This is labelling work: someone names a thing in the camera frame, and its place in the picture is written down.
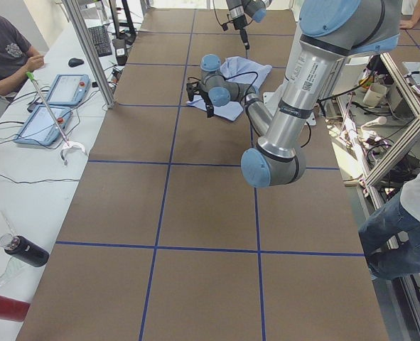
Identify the red water bottle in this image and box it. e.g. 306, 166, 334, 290
0, 296, 30, 322

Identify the blue teach pendant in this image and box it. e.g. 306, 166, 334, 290
45, 74, 91, 107
14, 104, 72, 146

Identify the far blue teach pendant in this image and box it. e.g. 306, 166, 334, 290
45, 74, 91, 107

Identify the light blue striped shirt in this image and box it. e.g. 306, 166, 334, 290
186, 54, 272, 121

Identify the near blue teach pendant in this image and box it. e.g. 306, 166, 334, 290
14, 104, 72, 146

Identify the black water bottle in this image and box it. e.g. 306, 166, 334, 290
0, 234, 49, 267

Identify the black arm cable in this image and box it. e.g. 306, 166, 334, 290
211, 0, 228, 28
188, 71, 313, 148

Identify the grabber stick with green tip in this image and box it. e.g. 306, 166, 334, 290
26, 71, 87, 166

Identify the black computer mouse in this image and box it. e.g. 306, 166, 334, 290
68, 58, 85, 67

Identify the seated person in grey shirt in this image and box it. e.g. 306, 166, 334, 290
0, 16, 45, 97

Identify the aluminium frame post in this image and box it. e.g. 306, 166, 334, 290
62, 0, 114, 109

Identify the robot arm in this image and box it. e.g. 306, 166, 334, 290
187, 1, 402, 188
221, 0, 271, 54

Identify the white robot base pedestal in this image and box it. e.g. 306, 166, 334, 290
262, 0, 338, 126

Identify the standing person in jeans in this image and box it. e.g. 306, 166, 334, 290
358, 173, 420, 280

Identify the black keyboard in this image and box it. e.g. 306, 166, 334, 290
88, 26, 112, 57

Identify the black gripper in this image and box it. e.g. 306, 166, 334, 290
200, 92, 214, 118
232, 15, 249, 50

